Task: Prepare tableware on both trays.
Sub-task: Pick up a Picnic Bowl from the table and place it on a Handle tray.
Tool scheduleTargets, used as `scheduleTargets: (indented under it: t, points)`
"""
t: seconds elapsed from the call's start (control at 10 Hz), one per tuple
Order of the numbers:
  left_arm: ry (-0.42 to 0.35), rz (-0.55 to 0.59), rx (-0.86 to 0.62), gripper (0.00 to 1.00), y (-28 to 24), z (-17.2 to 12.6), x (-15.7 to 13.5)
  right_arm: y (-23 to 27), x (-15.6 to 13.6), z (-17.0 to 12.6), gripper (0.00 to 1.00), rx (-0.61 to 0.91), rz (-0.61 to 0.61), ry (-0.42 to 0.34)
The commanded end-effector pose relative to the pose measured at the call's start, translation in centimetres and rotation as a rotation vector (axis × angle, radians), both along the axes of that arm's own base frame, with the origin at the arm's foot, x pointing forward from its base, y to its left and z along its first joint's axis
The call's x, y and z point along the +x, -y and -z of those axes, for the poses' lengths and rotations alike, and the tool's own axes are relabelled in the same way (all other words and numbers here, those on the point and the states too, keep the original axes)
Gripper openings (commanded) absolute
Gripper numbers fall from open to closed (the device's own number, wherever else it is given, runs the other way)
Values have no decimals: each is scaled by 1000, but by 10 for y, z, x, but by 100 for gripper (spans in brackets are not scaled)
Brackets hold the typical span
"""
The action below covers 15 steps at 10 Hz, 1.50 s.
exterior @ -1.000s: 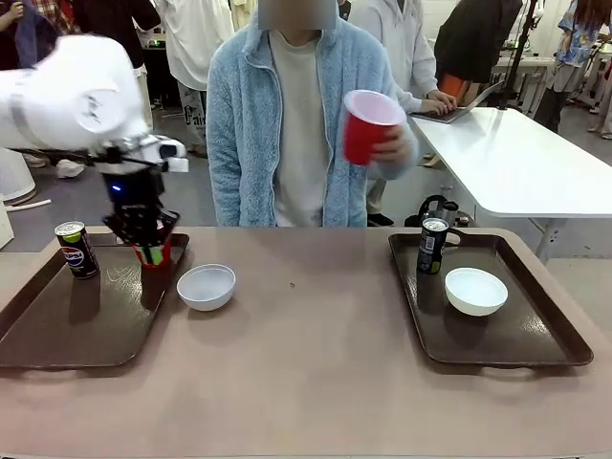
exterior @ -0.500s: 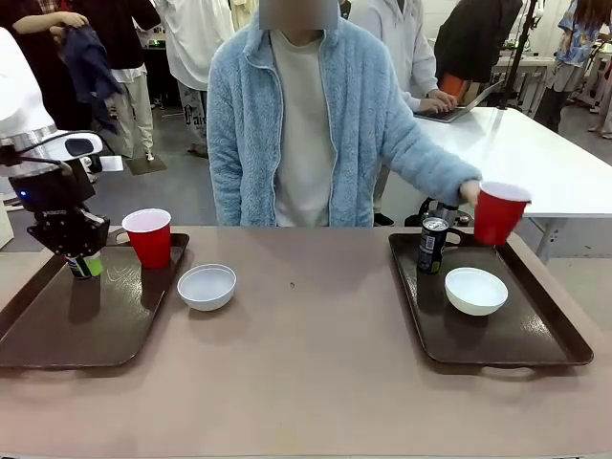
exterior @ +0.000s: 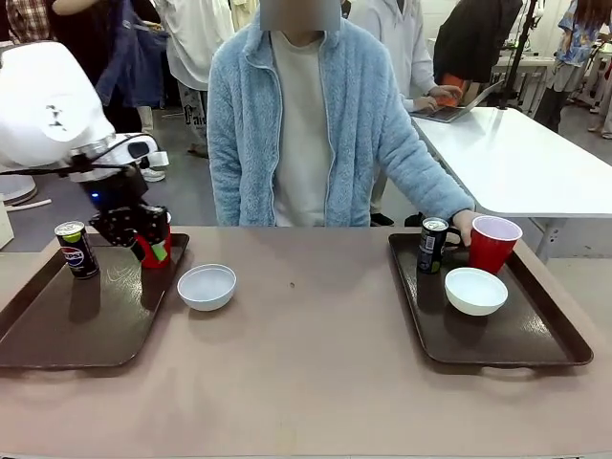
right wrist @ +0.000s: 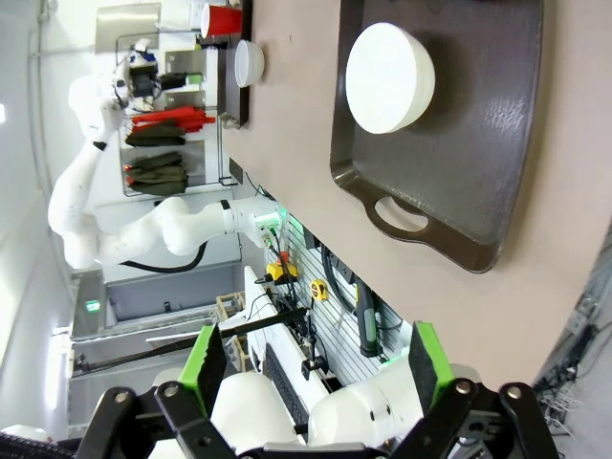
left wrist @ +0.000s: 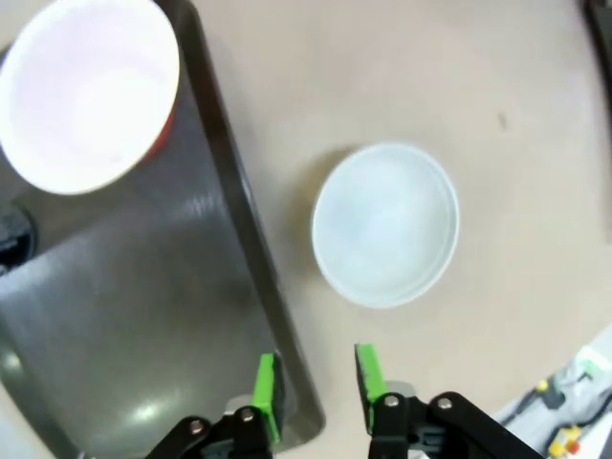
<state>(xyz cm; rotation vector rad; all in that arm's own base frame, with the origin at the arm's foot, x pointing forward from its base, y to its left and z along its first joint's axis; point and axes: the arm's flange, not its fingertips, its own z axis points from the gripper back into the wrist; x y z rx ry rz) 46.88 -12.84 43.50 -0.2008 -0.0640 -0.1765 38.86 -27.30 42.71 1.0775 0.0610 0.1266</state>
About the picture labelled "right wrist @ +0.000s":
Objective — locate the white round bowl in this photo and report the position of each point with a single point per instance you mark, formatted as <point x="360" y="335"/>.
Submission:
<point x="387" y="79"/>
<point x="248" y="62"/>

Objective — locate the red folded cloth stack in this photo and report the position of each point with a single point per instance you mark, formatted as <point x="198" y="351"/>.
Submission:
<point x="167" y="118"/>

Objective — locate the yellow emergency stop box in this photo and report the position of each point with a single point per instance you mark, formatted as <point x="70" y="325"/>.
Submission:
<point x="279" y="272"/>

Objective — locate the dark green folded cloth stack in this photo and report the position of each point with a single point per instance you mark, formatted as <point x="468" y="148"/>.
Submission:
<point x="158" y="174"/>

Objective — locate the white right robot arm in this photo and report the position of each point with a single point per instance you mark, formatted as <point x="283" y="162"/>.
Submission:
<point x="354" y="411"/>

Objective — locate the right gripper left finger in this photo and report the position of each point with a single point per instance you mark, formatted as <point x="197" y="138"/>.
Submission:
<point x="205" y="363"/>

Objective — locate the black green hand tool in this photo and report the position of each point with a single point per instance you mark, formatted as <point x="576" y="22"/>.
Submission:
<point x="368" y="320"/>

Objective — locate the green exit sign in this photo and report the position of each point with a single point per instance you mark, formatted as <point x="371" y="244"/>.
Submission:
<point x="93" y="306"/>

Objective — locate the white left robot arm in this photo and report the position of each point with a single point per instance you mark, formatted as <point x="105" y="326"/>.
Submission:
<point x="76" y="191"/>

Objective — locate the red plastic cup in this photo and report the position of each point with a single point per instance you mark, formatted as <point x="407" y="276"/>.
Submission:
<point x="222" y="21"/>

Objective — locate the yellow tape measure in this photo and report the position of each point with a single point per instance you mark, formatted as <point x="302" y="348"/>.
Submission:
<point x="319" y="290"/>

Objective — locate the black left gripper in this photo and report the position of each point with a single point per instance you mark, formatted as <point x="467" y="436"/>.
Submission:
<point x="145" y="82"/>

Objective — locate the wooden crate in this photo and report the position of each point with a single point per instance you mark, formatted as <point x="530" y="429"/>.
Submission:
<point x="229" y="311"/>

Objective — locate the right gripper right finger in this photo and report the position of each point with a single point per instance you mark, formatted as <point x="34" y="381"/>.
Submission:
<point x="428" y="363"/>

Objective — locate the black keyboard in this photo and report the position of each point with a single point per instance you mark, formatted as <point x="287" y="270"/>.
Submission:
<point x="284" y="382"/>

